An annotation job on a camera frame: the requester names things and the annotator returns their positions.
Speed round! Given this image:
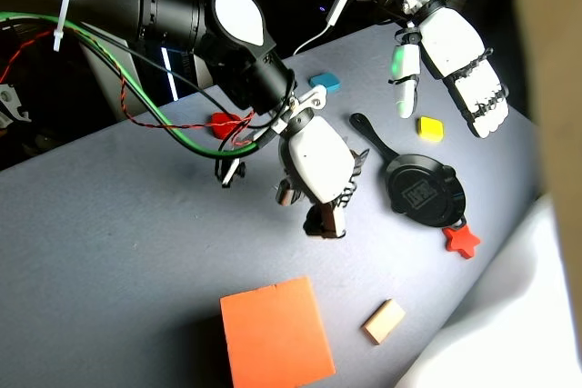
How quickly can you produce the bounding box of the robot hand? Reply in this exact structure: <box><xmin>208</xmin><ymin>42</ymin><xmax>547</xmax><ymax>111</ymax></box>
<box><xmin>277</xmin><ymin>114</ymin><xmax>371</xmax><ymax>241</ymax></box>
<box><xmin>387</xmin><ymin>6</ymin><xmax>511</xmax><ymax>140</ymax></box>

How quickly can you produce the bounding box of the black toy frying pan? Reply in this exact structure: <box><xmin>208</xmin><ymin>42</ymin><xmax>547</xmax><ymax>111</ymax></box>
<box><xmin>348</xmin><ymin>112</ymin><xmax>468</xmax><ymax>230</ymax></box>

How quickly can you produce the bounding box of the blue block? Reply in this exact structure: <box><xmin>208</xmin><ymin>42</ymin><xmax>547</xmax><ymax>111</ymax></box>
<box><xmin>308</xmin><ymin>72</ymin><xmax>342</xmax><ymax>95</ymax></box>

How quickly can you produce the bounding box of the yellow block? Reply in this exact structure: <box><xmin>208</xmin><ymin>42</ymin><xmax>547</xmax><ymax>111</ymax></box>
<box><xmin>416</xmin><ymin>115</ymin><xmax>445</xmax><ymax>144</ymax></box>

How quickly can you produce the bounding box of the red heart block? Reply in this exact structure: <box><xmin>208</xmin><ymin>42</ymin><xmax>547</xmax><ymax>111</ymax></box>
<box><xmin>209</xmin><ymin>111</ymin><xmax>245</xmax><ymax>140</ymax></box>

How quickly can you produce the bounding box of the beige board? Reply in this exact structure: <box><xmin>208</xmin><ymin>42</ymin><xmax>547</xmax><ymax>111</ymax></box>
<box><xmin>513</xmin><ymin>0</ymin><xmax>582</xmax><ymax>348</ymax></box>

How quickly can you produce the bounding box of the red star block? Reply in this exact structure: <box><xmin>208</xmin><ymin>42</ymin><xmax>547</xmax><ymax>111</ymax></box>
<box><xmin>443</xmin><ymin>223</ymin><xmax>482</xmax><ymax>261</ymax></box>

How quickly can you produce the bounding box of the tan wooden block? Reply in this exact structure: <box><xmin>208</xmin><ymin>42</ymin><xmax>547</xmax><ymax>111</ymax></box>
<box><xmin>361</xmin><ymin>298</ymin><xmax>406</xmax><ymax>346</ymax></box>

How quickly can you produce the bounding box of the large orange block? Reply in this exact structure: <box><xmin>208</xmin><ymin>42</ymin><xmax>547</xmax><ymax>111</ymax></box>
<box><xmin>219</xmin><ymin>275</ymin><xmax>337</xmax><ymax>388</ymax></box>

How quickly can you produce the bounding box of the grey table cloth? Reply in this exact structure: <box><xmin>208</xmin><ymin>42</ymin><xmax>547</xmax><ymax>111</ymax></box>
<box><xmin>0</xmin><ymin>24</ymin><xmax>549</xmax><ymax>388</ymax></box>

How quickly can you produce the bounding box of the white backdrop sheet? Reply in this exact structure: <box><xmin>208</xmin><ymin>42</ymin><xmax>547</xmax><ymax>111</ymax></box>
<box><xmin>393</xmin><ymin>194</ymin><xmax>582</xmax><ymax>388</ymax></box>

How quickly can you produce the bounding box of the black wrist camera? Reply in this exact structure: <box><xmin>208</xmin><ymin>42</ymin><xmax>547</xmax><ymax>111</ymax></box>
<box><xmin>215</xmin><ymin>158</ymin><xmax>247</xmax><ymax>189</ymax></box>

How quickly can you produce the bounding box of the white cable with adapter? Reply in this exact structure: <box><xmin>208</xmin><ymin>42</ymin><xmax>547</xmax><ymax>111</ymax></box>
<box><xmin>293</xmin><ymin>0</ymin><xmax>365</xmax><ymax>56</ymax></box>

